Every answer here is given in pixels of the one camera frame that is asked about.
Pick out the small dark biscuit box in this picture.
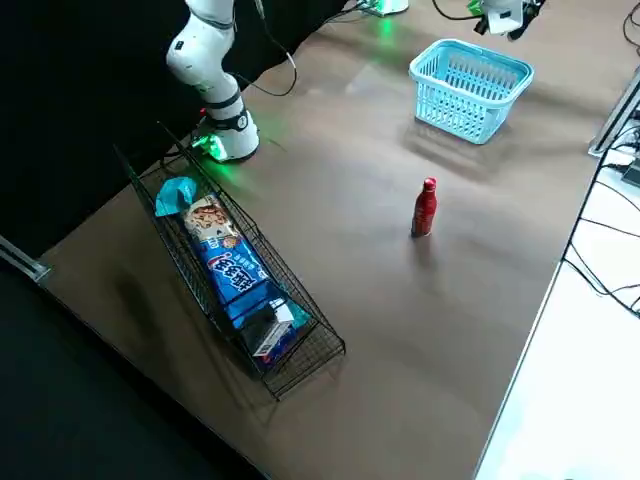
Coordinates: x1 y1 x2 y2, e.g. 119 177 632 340
238 302 297 360

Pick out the aluminium profile post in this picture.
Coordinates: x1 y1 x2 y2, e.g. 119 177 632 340
587 63 640 160

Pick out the black desk cable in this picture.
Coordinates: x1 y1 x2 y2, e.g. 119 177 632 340
563 149 640 319

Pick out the light blue plastic basket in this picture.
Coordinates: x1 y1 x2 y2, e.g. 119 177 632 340
408 38 536 147

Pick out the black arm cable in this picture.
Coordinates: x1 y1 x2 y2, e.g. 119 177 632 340
232 0 300 97

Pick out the light blue snack packet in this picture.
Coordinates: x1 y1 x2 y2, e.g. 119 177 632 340
153 176 200 218

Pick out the black wire rack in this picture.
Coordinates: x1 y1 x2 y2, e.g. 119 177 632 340
111 121 348 403

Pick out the white side desk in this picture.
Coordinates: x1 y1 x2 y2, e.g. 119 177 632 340
473 144 640 480

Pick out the red cola bottle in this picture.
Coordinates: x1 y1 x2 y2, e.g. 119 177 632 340
410 176 439 239

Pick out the blue cookie packet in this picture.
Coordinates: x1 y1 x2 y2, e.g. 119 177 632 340
178 193 312 335

